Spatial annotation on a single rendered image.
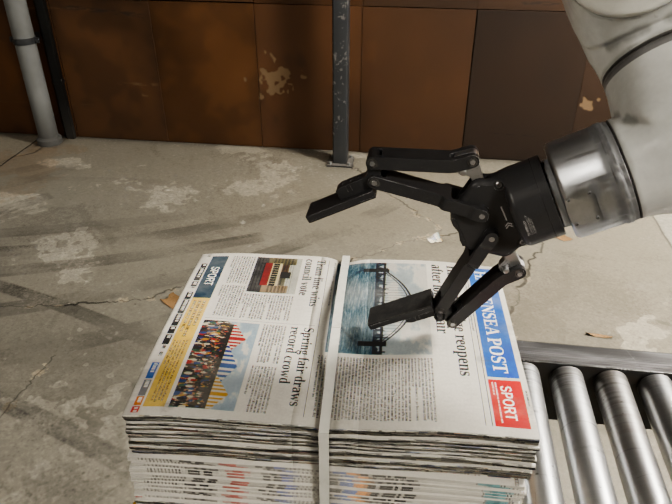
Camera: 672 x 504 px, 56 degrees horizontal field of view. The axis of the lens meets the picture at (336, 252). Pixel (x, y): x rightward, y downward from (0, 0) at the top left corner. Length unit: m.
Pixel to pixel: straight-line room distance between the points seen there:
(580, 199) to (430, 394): 0.22
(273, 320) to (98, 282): 2.08
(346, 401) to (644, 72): 0.38
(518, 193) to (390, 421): 0.23
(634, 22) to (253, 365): 0.45
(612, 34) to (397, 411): 0.37
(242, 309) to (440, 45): 2.92
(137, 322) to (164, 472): 1.82
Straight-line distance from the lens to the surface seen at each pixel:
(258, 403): 0.60
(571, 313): 2.56
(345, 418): 0.59
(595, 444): 0.94
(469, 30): 3.52
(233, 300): 0.73
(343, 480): 0.63
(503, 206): 0.59
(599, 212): 0.57
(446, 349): 0.66
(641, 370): 1.08
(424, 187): 0.58
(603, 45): 0.61
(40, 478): 2.03
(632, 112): 0.57
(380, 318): 0.66
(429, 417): 0.59
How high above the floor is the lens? 1.46
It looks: 32 degrees down
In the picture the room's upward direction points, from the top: straight up
